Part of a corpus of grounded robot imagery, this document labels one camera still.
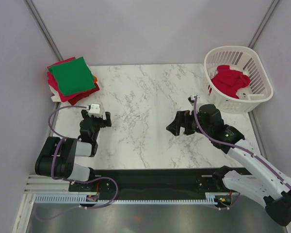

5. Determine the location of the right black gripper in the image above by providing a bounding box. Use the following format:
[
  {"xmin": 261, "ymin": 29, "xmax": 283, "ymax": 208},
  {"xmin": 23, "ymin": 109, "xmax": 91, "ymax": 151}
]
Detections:
[{"xmin": 166, "ymin": 108, "xmax": 212, "ymax": 136}]

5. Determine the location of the green t shirt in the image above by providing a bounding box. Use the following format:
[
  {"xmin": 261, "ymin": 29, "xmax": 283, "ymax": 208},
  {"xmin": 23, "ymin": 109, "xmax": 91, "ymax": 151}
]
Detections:
[{"xmin": 48, "ymin": 57, "xmax": 96, "ymax": 96}]

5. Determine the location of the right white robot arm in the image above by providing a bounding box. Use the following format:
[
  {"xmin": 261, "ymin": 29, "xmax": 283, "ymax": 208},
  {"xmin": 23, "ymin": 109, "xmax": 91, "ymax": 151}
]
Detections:
[{"xmin": 166, "ymin": 104, "xmax": 291, "ymax": 226}]

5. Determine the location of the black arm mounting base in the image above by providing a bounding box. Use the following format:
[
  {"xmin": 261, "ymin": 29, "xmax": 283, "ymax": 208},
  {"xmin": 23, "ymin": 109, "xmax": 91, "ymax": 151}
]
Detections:
[{"xmin": 68, "ymin": 166, "xmax": 255, "ymax": 202}]

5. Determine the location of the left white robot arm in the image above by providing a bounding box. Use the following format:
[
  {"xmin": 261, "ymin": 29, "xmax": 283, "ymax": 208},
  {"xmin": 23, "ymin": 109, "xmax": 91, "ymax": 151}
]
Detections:
[{"xmin": 35, "ymin": 110, "xmax": 112, "ymax": 191}]

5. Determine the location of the folded dark red t shirt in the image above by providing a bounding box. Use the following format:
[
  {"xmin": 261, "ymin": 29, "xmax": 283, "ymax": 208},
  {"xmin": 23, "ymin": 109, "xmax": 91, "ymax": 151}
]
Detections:
[{"xmin": 68, "ymin": 83, "xmax": 100, "ymax": 105}]

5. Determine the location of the red t shirt in basket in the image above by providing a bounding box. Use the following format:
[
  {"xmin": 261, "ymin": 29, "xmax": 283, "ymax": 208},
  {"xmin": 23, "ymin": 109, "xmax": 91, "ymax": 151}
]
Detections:
[{"xmin": 211, "ymin": 65, "xmax": 251, "ymax": 99}]

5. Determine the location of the white plastic laundry basket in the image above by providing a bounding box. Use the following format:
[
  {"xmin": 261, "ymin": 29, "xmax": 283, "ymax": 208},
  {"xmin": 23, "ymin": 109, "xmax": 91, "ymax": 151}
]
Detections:
[{"xmin": 202, "ymin": 46, "xmax": 274, "ymax": 114}]

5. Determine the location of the folded pink t shirt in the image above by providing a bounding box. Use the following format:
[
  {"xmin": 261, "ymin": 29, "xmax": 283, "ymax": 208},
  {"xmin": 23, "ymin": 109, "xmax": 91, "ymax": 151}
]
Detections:
[{"xmin": 47, "ymin": 57, "xmax": 77, "ymax": 102}]

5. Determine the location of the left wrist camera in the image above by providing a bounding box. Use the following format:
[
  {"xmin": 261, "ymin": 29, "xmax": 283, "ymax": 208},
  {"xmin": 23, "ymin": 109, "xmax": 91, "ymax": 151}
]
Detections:
[{"xmin": 86, "ymin": 103, "xmax": 102, "ymax": 117}]

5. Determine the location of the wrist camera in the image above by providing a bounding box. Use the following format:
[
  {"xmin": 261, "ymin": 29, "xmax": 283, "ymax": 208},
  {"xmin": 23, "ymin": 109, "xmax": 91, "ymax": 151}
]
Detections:
[
  {"xmin": 86, "ymin": 103, "xmax": 102, "ymax": 117},
  {"xmin": 188, "ymin": 95, "xmax": 199, "ymax": 105}
]

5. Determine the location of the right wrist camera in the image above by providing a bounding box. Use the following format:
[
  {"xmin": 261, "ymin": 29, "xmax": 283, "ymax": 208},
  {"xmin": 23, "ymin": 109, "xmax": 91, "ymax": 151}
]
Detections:
[{"xmin": 188, "ymin": 95, "xmax": 199, "ymax": 105}]

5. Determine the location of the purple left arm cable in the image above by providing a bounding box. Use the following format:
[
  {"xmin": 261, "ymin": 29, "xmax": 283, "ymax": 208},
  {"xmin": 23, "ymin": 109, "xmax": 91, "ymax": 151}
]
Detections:
[{"xmin": 35, "ymin": 104, "xmax": 119, "ymax": 222}]

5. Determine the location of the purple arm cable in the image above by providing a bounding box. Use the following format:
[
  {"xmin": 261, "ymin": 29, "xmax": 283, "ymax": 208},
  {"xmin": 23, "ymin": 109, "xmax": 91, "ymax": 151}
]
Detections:
[
  {"xmin": 35, "ymin": 104, "xmax": 119, "ymax": 222},
  {"xmin": 193, "ymin": 96, "xmax": 291, "ymax": 223}
]

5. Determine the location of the white slotted cable duct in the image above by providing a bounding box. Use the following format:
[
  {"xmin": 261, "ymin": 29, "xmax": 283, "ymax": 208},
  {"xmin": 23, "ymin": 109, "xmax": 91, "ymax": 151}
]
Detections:
[{"xmin": 34, "ymin": 193, "xmax": 233, "ymax": 204}]

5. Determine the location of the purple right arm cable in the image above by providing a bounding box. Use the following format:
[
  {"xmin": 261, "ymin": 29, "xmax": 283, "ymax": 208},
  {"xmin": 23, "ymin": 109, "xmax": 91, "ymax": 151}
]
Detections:
[{"xmin": 193, "ymin": 96, "xmax": 291, "ymax": 223}]

